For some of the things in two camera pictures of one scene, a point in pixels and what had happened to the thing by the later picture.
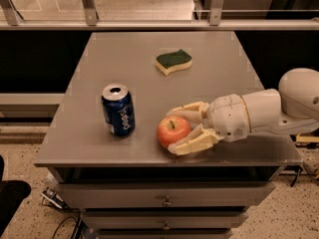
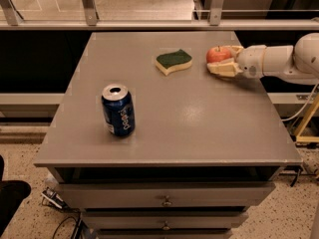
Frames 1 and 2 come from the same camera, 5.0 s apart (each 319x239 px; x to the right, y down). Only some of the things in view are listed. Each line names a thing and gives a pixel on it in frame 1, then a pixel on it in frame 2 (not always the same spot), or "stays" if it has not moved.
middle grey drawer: (165, 220) stays
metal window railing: (11, 21) stays
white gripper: (226, 116) -> (251, 63)
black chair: (12, 192) stays
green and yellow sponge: (167, 63) stays
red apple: (172, 129) -> (217, 54)
